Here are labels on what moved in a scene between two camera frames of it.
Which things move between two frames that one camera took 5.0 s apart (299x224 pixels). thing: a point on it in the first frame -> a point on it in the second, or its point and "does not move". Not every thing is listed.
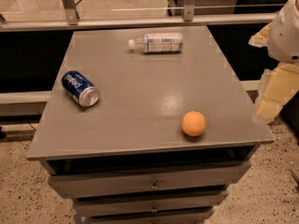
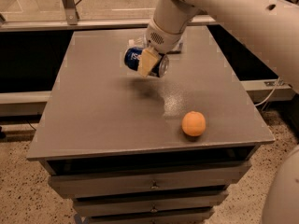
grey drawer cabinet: [147, 125] does not move
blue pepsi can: [79, 88] -> [133, 57]
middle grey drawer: [192, 203] does not move
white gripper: [286, 36] -> [163, 41]
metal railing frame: [189, 16] does not move
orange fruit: [193, 123] does not move
